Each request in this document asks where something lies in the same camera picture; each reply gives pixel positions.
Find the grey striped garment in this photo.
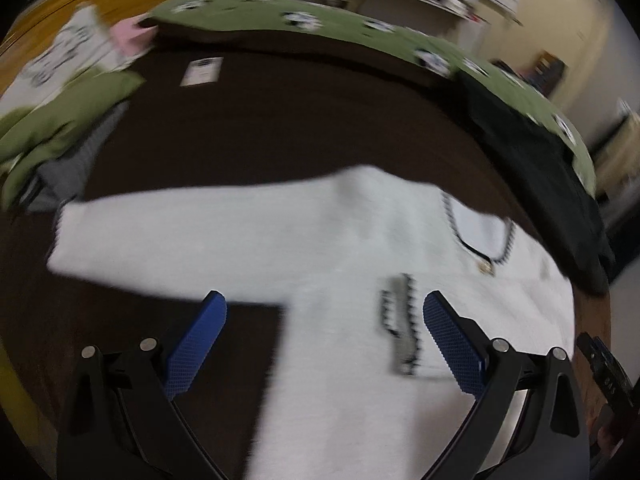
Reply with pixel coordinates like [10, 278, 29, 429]
[17, 101, 129, 212]

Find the green panda bedsheet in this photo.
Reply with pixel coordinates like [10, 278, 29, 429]
[146, 0, 597, 196]

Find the bag by closet door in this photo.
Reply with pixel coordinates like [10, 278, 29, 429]
[529, 51, 566, 98]

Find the white fluffy cardigan black trim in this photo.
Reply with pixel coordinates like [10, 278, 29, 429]
[48, 166, 574, 479]

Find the black garment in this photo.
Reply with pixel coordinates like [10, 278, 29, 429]
[459, 104, 618, 297]

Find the brown fleece blanket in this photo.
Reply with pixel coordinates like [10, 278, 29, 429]
[0, 29, 614, 480]

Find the green folded quilt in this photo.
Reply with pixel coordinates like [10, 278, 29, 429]
[1, 70, 144, 210]

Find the person's right hand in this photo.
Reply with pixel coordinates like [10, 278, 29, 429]
[587, 403, 629, 468]

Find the white printed pillow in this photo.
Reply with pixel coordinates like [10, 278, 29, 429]
[1, 4, 129, 116]

